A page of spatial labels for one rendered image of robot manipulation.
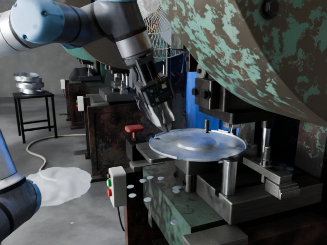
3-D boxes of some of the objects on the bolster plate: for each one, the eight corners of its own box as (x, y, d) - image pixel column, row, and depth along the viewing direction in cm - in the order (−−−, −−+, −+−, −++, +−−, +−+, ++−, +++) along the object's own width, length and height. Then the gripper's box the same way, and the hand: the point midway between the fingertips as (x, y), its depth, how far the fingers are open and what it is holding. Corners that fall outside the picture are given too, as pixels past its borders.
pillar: (263, 160, 85) (267, 114, 82) (258, 157, 87) (262, 113, 84) (269, 159, 86) (273, 114, 82) (264, 156, 88) (268, 113, 84)
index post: (227, 196, 70) (228, 160, 68) (220, 190, 73) (222, 155, 71) (236, 194, 71) (238, 158, 69) (229, 189, 74) (231, 154, 71)
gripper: (124, 63, 59) (159, 148, 67) (162, 47, 61) (192, 131, 69) (118, 60, 67) (150, 136, 75) (152, 46, 69) (180, 122, 76)
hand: (165, 126), depth 74 cm, fingers closed
